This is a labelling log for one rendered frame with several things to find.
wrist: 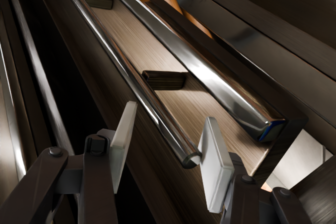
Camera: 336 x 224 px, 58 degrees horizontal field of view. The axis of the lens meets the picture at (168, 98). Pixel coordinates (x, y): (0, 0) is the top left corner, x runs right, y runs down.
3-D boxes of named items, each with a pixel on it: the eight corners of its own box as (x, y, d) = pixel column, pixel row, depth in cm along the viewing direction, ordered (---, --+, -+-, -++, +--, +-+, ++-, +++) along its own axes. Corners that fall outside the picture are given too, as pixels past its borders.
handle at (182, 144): (250, 145, 22) (240, 161, 23) (105, -10, 44) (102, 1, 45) (188, 155, 19) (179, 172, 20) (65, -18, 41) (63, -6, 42)
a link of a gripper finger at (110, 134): (97, 203, 14) (34, 193, 14) (115, 151, 19) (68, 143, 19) (101, 177, 14) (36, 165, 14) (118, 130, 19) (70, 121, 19)
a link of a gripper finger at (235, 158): (238, 201, 14) (297, 211, 15) (220, 149, 19) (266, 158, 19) (229, 226, 15) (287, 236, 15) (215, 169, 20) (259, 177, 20)
